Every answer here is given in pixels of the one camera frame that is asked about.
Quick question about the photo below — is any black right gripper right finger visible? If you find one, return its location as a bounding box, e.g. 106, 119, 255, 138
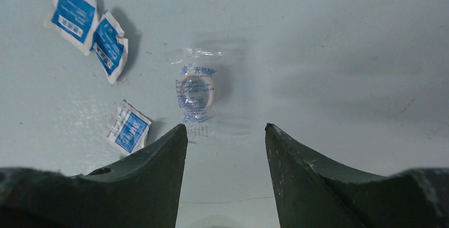
265, 123, 448, 227

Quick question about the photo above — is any clear bag tape roll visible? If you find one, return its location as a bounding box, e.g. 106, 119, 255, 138
167, 48, 223, 144

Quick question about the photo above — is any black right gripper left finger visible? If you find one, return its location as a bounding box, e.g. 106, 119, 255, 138
1, 124, 187, 227

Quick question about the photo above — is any blue white wipe sachet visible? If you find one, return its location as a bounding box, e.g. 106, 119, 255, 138
91, 11, 129, 85
43, 0, 99, 56
102, 101, 152, 156

